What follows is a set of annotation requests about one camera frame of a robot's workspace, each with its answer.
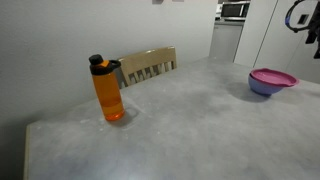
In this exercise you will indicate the silver microwave oven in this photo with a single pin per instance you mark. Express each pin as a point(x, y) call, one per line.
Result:
point(235, 10)

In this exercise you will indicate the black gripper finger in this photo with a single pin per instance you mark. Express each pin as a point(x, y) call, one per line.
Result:
point(317, 50)

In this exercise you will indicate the light blue bowl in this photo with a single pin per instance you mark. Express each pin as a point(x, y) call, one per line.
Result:
point(261, 87)

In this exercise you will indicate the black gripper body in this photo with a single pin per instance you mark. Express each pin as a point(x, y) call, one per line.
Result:
point(313, 28)

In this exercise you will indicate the pink plastic lid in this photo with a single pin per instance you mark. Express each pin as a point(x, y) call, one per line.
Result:
point(273, 77)

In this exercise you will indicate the orange water bottle black cap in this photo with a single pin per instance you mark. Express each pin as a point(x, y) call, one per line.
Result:
point(107, 93)

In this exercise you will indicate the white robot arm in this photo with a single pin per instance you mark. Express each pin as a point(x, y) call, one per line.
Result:
point(305, 13)

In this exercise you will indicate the white cabinet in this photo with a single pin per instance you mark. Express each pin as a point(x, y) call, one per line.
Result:
point(225, 40)

